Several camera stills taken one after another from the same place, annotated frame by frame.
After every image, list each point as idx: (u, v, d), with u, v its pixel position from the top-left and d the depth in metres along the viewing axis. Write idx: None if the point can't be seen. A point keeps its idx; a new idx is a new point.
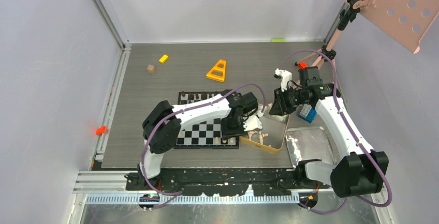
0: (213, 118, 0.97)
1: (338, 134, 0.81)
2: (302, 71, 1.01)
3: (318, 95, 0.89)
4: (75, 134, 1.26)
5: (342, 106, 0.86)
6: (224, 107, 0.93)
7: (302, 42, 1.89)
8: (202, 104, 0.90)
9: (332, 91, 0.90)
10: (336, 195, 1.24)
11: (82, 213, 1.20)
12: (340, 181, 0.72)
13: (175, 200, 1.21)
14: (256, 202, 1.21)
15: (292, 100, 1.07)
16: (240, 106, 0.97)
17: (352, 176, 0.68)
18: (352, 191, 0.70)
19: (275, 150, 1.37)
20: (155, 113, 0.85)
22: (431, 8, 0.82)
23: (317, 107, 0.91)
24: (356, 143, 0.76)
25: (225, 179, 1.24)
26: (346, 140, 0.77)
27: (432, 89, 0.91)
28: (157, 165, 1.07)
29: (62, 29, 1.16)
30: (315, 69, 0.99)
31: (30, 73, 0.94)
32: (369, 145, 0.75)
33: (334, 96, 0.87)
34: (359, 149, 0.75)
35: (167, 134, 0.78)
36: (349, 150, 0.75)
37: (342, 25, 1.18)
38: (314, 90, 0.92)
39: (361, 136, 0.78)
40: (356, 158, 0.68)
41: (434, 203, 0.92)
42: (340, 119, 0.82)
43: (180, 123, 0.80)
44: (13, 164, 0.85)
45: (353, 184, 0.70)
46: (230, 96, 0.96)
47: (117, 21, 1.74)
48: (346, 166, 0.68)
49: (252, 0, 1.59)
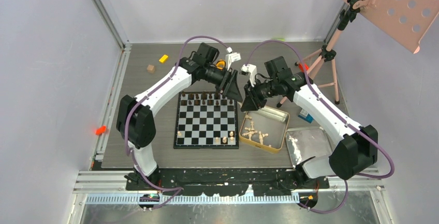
0: (180, 90, 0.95)
1: (325, 120, 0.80)
2: (269, 63, 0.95)
3: (294, 88, 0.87)
4: (74, 135, 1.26)
5: (319, 92, 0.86)
6: (184, 74, 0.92)
7: (302, 42, 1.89)
8: (162, 82, 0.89)
9: (304, 79, 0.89)
10: (335, 195, 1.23)
11: (82, 213, 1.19)
12: (341, 164, 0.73)
13: (175, 200, 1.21)
14: (256, 202, 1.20)
15: (264, 92, 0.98)
16: (200, 69, 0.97)
17: (352, 157, 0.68)
18: (356, 170, 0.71)
19: (275, 150, 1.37)
20: (121, 112, 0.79)
22: (431, 9, 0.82)
23: (295, 99, 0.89)
24: (345, 124, 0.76)
25: (225, 179, 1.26)
26: (334, 125, 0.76)
27: (433, 89, 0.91)
28: (151, 159, 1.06)
29: (62, 29, 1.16)
30: (281, 60, 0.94)
31: (30, 73, 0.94)
32: (356, 122, 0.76)
33: (309, 85, 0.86)
34: (350, 129, 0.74)
35: (143, 124, 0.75)
36: (341, 133, 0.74)
37: (342, 25, 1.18)
38: (288, 83, 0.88)
39: (347, 116, 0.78)
40: (351, 138, 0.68)
41: (434, 203, 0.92)
42: (322, 105, 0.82)
43: (150, 110, 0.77)
44: (14, 164, 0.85)
45: (355, 164, 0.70)
46: (184, 63, 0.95)
47: (117, 21, 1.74)
48: (344, 150, 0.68)
49: (253, 0, 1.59)
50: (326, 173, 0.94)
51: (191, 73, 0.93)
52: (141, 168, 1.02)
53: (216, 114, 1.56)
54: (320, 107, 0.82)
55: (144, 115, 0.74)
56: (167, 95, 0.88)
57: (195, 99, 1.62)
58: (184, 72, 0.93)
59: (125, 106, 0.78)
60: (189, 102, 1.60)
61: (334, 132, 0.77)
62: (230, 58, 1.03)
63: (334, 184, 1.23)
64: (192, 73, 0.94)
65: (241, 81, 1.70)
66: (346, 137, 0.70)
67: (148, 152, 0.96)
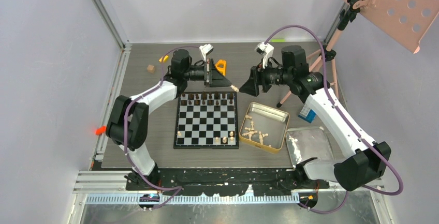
0: (166, 101, 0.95)
1: (337, 130, 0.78)
2: (290, 54, 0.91)
3: (309, 89, 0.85)
4: (75, 135, 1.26)
5: (335, 99, 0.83)
6: (171, 85, 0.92)
7: (302, 42, 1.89)
8: (151, 89, 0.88)
9: (321, 83, 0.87)
10: (335, 195, 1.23)
11: (82, 213, 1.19)
12: (347, 176, 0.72)
13: (175, 200, 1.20)
14: (256, 202, 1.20)
15: (273, 79, 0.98)
16: (181, 80, 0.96)
17: (360, 171, 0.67)
18: (361, 183, 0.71)
19: (275, 150, 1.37)
20: (115, 111, 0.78)
22: (431, 9, 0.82)
23: (308, 102, 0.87)
24: (358, 137, 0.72)
25: (225, 179, 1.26)
26: (347, 137, 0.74)
27: (433, 90, 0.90)
28: (149, 158, 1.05)
29: (62, 29, 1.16)
30: (302, 54, 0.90)
31: (30, 72, 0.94)
32: (370, 137, 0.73)
33: (326, 89, 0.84)
34: (363, 144, 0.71)
35: (141, 119, 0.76)
36: (353, 148, 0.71)
37: (342, 25, 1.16)
38: (303, 84, 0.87)
39: (361, 130, 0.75)
40: (362, 155, 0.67)
41: (433, 203, 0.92)
42: (337, 114, 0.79)
43: (147, 106, 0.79)
44: (14, 164, 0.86)
45: (361, 179, 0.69)
46: (167, 79, 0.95)
47: (117, 21, 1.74)
48: (353, 164, 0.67)
49: (253, 0, 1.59)
50: (326, 175, 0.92)
51: (175, 85, 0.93)
52: (139, 167, 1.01)
53: (216, 114, 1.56)
54: (333, 115, 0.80)
55: (142, 110, 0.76)
56: (157, 101, 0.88)
57: (195, 99, 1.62)
58: (170, 84, 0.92)
59: (120, 106, 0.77)
60: (189, 102, 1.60)
61: (345, 145, 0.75)
62: (203, 50, 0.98)
63: (334, 184, 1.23)
64: (178, 87, 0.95)
65: (242, 81, 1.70)
66: (357, 153, 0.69)
67: (143, 152, 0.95)
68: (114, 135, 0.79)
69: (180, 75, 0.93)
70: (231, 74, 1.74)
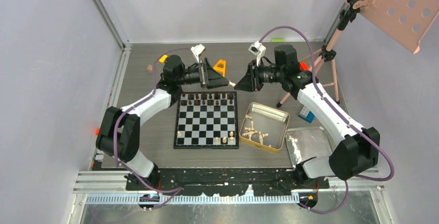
0: (160, 109, 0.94)
1: (327, 119, 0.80)
2: (281, 53, 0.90)
3: (298, 86, 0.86)
4: (75, 135, 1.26)
5: (323, 91, 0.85)
6: (164, 93, 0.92)
7: (302, 42, 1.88)
8: (144, 99, 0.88)
9: (310, 79, 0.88)
10: (335, 195, 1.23)
11: (82, 213, 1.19)
12: (340, 165, 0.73)
13: (175, 200, 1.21)
14: (256, 202, 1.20)
15: (266, 77, 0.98)
16: (176, 87, 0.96)
17: (352, 158, 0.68)
18: (355, 172, 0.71)
19: (275, 150, 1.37)
20: (105, 123, 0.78)
22: (431, 9, 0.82)
23: (299, 97, 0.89)
24: (347, 124, 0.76)
25: (225, 179, 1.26)
26: (336, 125, 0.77)
27: (433, 90, 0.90)
28: (147, 161, 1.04)
29: (62, 29, 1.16)
30: (292, 51, 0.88)
31: (30, 73, 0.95)
32: (359, 123, 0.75)
33: (314, 83, 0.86)
34: (351, 130, 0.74)
35: (131, 132, 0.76)
36: (342, 134, 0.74)
37: (342, 25, 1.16)
38: (293, 81, 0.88)
39: (349, 117, 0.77)
40: (352, 139, 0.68)
41: (433, 203, 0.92)
42: (325, 104, 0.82)
43: (138, 117, 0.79)
44: (14, 163, 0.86)
45: (354, 165, 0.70)
46: (161, 87, 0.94)
47: (117, 21, 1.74)
48: (344, 150, 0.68)
49: (253, 0, 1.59)
50: (326, 173, 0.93)
51: (169, 92, 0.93)
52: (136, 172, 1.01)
53: (216, 114, 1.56)
54: (322, 105, 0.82)
55: (132, 122, 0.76)
56: (151, 109, 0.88)
57: (195, 99, 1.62)
58: (163, 92, 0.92)
59: (111, 117, 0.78)
60: (189, 102, 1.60)
61: (336, 132, 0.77)
62: (196, 51, 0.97)
63: (334, 184, 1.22)
64: (172, 94, 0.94)
65: None
66: (347, 137, 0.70)
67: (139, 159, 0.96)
68: (104, 148, 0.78)
69: (175, 83, 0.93)
70: (231, 74, 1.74)
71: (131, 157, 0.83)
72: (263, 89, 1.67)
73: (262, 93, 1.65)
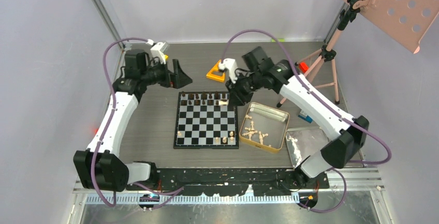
0: (132, 111, 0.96)
1: (319, 114, 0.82)
2: (249, 56, 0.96)
3: (280, 79, 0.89)
4: (75, 135, 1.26)
5: (308, 85, 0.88)
6: (126, 97, 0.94)
7: (302, 42, 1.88)
8: (110, 116, 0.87)
9: (289, 70, 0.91)
10: (335, 195, 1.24)
11: (82, 213, 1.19)
12: (335, 158, 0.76)
13: (175, 200, 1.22)
14: (256, 202, 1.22)
15: (247, 87, 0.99)
16: (138, 85, 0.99)
17: (347, 150, 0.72)
18: (347, 160, 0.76)
19: (275, 150, 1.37)
20: (82, 171, 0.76)
22: (431, 9, 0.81)
23: (282, 92, 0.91)
24: (339, 118, 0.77)
25: (225, 179, 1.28)
26: (329, 120, 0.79)
27: (433, 90, 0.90)
28: (142, 166, 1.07)
29: (62, 29, 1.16)
30: (260, 50, 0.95)
31: (30, 72, 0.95)
32: (348, 115, 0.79)
33: (296, 76, 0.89)
34: (344, 123, 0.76)
35: (112, 171, 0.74)
36: (337, 129, 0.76)
37: (342, 25, 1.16)
38: (273, 75, 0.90)
39: (338, 109, 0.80)
40: (347, 134, 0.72)
41: (433, 203, 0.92)
42: (313, 98, 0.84)
43: (112, 154, 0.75)
44: (14, 163, 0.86)
45: (347, 155, 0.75)
46: (120, 86, 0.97)
47: (117, 21, 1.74)
48: (339, 145, 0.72)
49: (253, 0, 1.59)
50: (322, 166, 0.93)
51: (132, 93, 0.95)
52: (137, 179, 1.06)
53: (216, 114, 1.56)
54: (310, 100, 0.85)
55: (107, 163, 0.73)
56: (121, 125, 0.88)
57: (195, 99, 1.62)
58: (123, 93, 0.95)
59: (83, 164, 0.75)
60: (189, 102, 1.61)
61: (328, 127, 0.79)
62: (161, 51, 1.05)
63: (334, 184, 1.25)
64: (134, 92, 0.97)
65: None
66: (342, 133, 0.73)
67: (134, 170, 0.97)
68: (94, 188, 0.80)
69: (139, 77, 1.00)
70: None
71: (125, 182, 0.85)
72: (263, 89, 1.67)
73: (262, 93, 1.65)
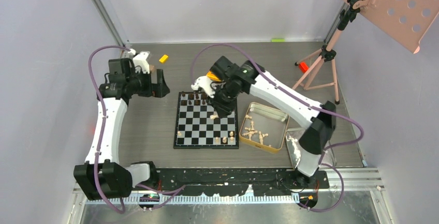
0: (123, 115, 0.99)
1: (289, 107, 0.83)
2: (215, 66, 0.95)
3: (248, 80, 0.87)
4: (75, 135, 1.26)
5: (274, 80, 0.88)
6: (115, 101, 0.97)
7: (302, 42, 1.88)
8: (103, 124, 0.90)
9: (254, 69, 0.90)
10: (335, 195, 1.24)
11: (82, 213, 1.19)
12: (312, 146, 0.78)
13: (175, 200, 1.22)
14: (256, 202, 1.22)
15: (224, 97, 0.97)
16: (123, 87, 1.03)
17: (321, 137, 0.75)
18: (324, 145, 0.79)
19: (275, 150, 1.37)
20: (87, 183, 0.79)
22: (430, 9, 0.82)
23: (252, 91, 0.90)
24: (308, 107, 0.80)
25: (225, 179, 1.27)
26: (300, 110, 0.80)
27: (433, 90, 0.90)
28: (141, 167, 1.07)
29: (62, 29, 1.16)
30: (223, 59, 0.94)
31: (30, 72, 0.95)
32: (316, 102, 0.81)
33: (262, 75, 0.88)
34: (313, 110, 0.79)
35: (117, 179, 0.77)
36: (308, 118, 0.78)
37: (342, 25, 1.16)
38: (240, 76, 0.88)
39: (306, 99, 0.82)
40: (317, 120, 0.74)
41: (433, 203, 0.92)
42: (282, 93, 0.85)
43: (113, 163, 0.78)
44: (14, 163, 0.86)
45: (323, 141, 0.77)
46: (106, 91, 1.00)
47: (117, 21, 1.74)
48: (312, 132, 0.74)
49: (253, 0, 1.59)
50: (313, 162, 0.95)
51: (119, 98, 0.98)
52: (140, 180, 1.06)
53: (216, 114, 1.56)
54: (279, 95, 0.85)
55: (110, 172, 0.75)
56: (115, 132, 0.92)
57: (195, 99, 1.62)
58: (112, 98, 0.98)
59: (85, 178, 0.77)
60: (189, 102, 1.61)
61: (300, 118, 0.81)
62: (143, 59, 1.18)
63: (334, 184, 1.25)
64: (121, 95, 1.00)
65: None
66: (314, 121, 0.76)
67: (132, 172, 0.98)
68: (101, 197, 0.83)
69: (124, 80, 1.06)
70: None
71: (130, 186, 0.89)
72: None
73: None
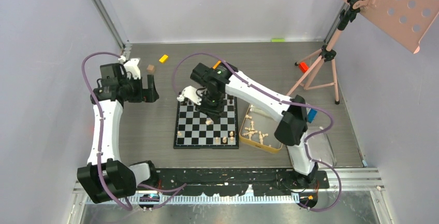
0: (119, 116, 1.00)
1: (262, 103, 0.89)
2: (193, 74, 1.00)
3: (222, 80, 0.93)
4: (75, 135, 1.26)
5: (246, 78, 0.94)
6: (110, 103, 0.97)
7: (302, 42, 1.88)
8: (102, 126, 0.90)
9: (227, 70, 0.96)
10: (335, 194, 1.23)
11: (82, 213, 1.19)
12: (287, 137, 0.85)
13: (175, 200, 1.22)
14: (256, 202, 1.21)
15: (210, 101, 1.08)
16: (117, 89, 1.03)
17: (293, 128, 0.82)
18: (297, 135, 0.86)
19: (275, 150, 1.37)
20: (91, 184, 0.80)
22: (430, 9, 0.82)
23: (228, 90, 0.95)
24: (279, 102, 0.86)
25: (225, 179, 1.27)
26: (272, 106, 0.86)
27: (433, 90, 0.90)
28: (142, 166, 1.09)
29: (62, 29, 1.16)
30: (200, 66, 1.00)
31: (30, 72, 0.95)
32: (285, 96, 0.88)
33: (234, 74, 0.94)
34: (284, 104, 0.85)
35: (121, 176, 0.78)
36: (279, 112, 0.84)
37: (342, 25, 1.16)
38: (215, 78, 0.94)
39: (276, 94, 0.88)
40: (288, 114, 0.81)
41: (433, 203, 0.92)
42: (254, 90, 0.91)
43: (116, 162, 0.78)
44: (14, 163, 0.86)
45: (295, 132, 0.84)
46: (101, 94, 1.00)
47: (117, 21, 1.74)
48: (285, 125, 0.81)
49: (252, 0, 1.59)
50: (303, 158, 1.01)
51: (114, 100, 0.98)
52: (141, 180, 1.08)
53: None
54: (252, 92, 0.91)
55: (114, 169, 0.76)
56: (114, 132, 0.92)
57: None
58: (108, 100, 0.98)
59: (89, 179, 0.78)
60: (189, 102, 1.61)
61: (273, 112, 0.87)
62: (133, 65, 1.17)
63: (334, 184, 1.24)
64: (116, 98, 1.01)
65: None
66: (284, 114, 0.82)
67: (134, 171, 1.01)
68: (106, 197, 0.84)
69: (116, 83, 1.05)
70: None
71: (134, 184, 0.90)
72: None
73: None
